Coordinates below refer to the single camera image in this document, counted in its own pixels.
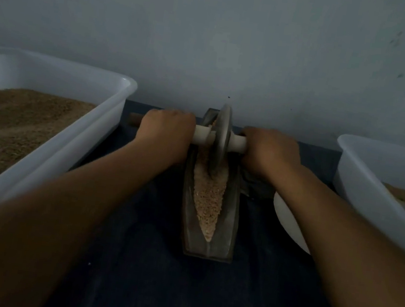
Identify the metal grinding wheel with handle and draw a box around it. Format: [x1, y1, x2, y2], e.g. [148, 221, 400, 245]
[123, 87, 254, 181]

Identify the person's left forearm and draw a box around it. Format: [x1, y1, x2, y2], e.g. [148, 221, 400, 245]
[0, 117, 177, 307]

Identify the white round plate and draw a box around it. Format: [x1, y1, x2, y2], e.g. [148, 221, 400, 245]
[266, 191, 319, 255]

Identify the person's left hand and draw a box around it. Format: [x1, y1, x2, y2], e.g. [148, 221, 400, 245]
[132, 105, 198, 167]

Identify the white plastic tub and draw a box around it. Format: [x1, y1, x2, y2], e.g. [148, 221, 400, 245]
[321, 133, 405, 264]
[0, 46, 141, 249]

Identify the boat-shaped metal grinding trough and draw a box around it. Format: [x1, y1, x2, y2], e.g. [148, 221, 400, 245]
[173, 106, 254, 262]

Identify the person's right forearm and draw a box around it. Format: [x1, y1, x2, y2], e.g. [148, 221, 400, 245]
[252, 161, 405, 307]

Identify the dark blue table cloth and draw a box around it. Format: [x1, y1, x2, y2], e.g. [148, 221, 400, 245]
[42, 92, 390, 307]

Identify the person's right hand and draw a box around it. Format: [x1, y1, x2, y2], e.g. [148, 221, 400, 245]
[237, 125, 306, 186]

